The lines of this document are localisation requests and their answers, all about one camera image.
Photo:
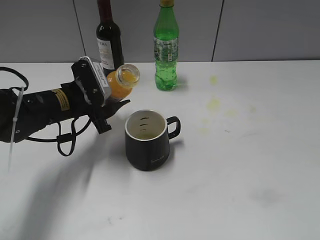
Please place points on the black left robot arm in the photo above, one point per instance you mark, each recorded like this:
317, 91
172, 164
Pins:
38, 110

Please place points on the dark red wine bottle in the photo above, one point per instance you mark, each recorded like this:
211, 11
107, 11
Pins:
108, 36

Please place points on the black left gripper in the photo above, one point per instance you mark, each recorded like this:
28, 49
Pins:
83, 102

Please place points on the orange juice bottle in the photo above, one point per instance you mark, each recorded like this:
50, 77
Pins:
122, 81

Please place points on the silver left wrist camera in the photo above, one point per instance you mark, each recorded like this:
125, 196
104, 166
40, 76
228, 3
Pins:
99, 78

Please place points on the green soda bottle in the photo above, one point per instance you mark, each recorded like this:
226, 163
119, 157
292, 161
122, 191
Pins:
166, 46

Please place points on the black mug white interior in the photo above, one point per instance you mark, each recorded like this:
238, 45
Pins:
147, 138

